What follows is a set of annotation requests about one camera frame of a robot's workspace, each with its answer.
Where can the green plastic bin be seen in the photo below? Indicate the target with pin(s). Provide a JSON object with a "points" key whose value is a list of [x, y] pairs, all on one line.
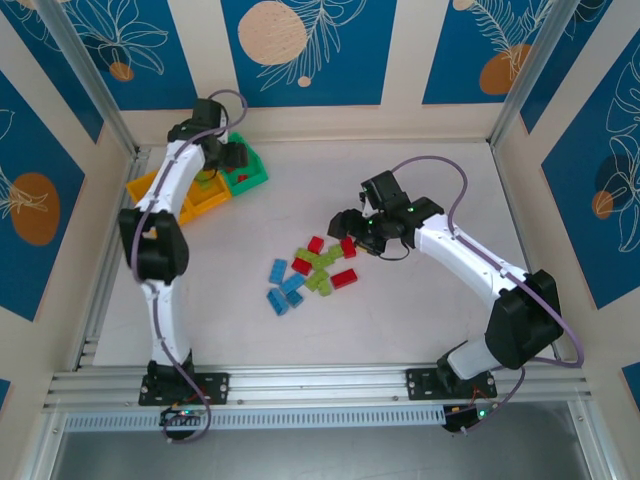
{"points": [[255, 175]]}

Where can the aluminium frame rail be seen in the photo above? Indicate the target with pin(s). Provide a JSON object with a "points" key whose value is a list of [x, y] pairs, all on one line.
{"points": [[320, 385]]}

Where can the grey metal panel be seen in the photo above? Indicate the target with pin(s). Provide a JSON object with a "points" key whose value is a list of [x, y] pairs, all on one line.
{"points": [[320, 457]]}

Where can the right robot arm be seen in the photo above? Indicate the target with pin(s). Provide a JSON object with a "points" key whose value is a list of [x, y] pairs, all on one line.
{"points": [[520, 325]]}

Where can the black controller board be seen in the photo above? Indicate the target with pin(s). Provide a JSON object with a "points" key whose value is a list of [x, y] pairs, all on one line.
{"points": [[182, 416], [465, 417]]}

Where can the aluminium side rail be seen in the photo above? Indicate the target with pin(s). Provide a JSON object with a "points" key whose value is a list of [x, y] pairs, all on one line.
{"points": [[515, 220], [98, 310]]}

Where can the red lego brick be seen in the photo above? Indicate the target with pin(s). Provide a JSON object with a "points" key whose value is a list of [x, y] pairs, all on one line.
{"points": [[243, 177], [315, 244], [348, 248], [344, 278], [301, 265]]}

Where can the aluminium frame post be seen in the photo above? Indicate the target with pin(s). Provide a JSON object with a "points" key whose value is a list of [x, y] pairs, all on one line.
{"points": [[90, 75], [532, 75]]}

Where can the blue lego brick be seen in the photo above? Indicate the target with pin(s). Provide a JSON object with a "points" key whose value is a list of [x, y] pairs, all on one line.
{"points": [[278, 302], [295, 298], [277, 270], [291, 283]]}

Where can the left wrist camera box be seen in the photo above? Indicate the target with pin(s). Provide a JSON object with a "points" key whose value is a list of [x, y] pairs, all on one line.
{"points": [[207, 112]]}

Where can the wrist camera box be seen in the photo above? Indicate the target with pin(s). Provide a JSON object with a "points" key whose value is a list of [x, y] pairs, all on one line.
{"points": [[207, 112], [382, 190]]}

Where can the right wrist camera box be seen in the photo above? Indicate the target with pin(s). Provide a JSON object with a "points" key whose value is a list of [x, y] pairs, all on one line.
{"points": [[382, 190]]}

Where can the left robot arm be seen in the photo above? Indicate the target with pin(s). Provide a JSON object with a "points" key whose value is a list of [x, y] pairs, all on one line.
{"points": [[160, 250]]}

